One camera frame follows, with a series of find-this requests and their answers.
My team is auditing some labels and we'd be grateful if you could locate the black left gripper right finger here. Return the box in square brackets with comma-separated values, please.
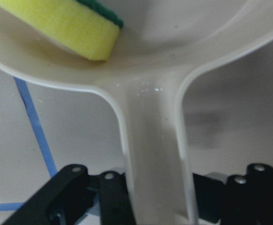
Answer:
[193, 163, 273, 225]

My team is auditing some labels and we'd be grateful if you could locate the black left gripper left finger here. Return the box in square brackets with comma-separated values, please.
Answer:
[3, 164, 136, 225]

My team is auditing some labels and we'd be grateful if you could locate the yellow green sponge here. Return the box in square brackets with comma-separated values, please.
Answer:
[0, 0, 124, 61]

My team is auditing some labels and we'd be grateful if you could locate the beige plastic dustpan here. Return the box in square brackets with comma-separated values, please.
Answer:
[0, 0, 273, 225]

